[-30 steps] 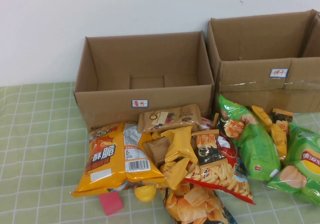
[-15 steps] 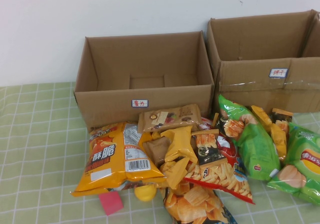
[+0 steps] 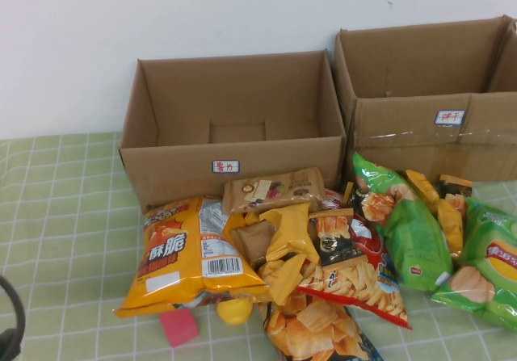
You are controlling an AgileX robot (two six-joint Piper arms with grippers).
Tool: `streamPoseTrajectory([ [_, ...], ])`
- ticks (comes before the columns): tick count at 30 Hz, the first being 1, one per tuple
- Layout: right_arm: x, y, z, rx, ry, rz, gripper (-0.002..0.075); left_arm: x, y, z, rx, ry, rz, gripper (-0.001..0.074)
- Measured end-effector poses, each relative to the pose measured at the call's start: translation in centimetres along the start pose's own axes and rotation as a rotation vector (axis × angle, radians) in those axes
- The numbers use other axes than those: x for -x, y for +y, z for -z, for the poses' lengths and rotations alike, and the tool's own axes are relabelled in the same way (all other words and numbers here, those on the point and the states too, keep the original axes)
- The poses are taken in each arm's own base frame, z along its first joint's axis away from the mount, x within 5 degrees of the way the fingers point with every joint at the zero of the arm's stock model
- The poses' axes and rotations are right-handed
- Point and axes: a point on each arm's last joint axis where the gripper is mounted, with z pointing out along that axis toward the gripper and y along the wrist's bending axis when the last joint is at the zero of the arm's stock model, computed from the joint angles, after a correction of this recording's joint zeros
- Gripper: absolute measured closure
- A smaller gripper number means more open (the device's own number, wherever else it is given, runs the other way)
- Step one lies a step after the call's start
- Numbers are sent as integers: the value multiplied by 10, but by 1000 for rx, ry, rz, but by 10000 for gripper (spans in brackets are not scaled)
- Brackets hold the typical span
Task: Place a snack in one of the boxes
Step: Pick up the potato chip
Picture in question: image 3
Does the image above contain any green Lays chips bag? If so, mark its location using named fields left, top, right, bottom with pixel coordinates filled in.
left=431, top=197, right=517, bottom=333

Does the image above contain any large yellow corn snack bag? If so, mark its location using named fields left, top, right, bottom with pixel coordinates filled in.
left=114, top=195, right=270, bottom=318

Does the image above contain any red fries snack bag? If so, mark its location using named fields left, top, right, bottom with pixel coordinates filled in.
left=296, top=189, right=413, bottom=330

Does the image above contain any brown biscuit packet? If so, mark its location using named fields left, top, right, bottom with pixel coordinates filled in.
left=222, top=166, right=326, bottom=216
left=229, top=219, right=280, bottom=269

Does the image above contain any small open cardboard box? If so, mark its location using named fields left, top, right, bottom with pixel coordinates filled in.
left=118, top=49, right=347, bottom=212

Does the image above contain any large taped cardboard box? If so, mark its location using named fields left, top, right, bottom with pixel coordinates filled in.
left=333, top=15, right=517, bottom=183

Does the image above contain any green shrimp chips bag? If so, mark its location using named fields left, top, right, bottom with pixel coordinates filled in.
left=351, top=152, right=454, bottom=293

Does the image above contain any orange ridged chips bag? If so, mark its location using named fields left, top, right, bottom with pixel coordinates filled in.
left=258, top=290, right=385, bottom=361

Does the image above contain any pink foam block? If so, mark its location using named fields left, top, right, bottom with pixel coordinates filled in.
left=158, top=308, right=201, bottom=348

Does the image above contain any green checked tablecloth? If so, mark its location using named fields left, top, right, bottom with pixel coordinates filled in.
left=0, top=131, right=517, bottom=361

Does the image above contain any plain brown cardboard box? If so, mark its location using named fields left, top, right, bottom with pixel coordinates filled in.
left=486, top=17, right=517, bottom=94

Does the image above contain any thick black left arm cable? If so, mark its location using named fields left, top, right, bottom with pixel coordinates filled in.
left=0, top=275, right=24, bottom=361

